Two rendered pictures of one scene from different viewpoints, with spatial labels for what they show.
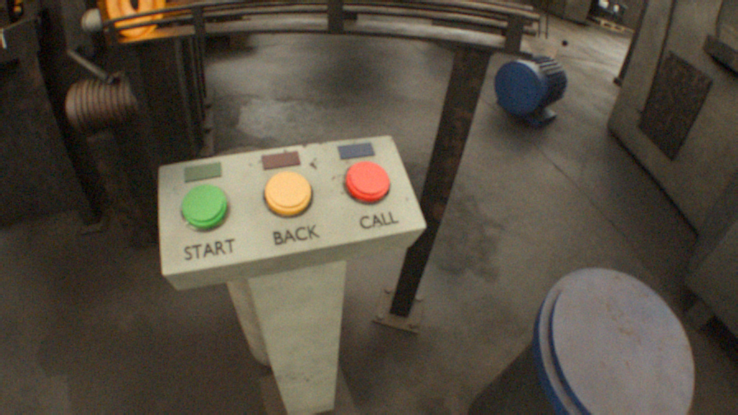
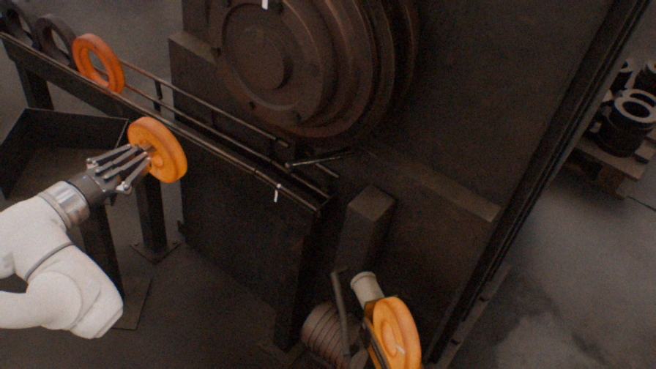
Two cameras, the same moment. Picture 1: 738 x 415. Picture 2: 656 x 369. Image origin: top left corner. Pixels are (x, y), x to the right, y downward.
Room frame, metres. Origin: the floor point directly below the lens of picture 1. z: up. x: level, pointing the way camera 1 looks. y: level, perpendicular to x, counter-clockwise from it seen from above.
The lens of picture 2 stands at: (0.12, 0.13, 1.71)
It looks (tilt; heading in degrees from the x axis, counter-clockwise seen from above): 45 degrees down; 55
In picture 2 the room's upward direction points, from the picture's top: 10 degrees clockwise
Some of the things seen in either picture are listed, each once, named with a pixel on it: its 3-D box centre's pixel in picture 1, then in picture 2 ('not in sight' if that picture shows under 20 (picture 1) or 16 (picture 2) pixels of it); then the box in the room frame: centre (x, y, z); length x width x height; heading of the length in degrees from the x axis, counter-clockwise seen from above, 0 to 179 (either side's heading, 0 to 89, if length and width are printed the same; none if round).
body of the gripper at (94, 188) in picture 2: not in sight; (96, 184); (0.18, 1.02, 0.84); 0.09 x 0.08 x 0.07; 26
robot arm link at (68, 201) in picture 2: not in sight; (64, 205); (0.12, 0.99, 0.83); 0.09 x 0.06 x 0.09; 116
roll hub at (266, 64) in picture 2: not in sight; (269, 56); (0.53, 0.96, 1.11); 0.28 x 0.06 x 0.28; 115
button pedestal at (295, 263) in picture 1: (300, 342); not in sight; (0.24, 0.07, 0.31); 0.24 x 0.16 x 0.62; 115
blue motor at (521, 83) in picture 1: (536, 85); not in sight; (1.95, -0.86, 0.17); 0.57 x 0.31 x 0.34; 135
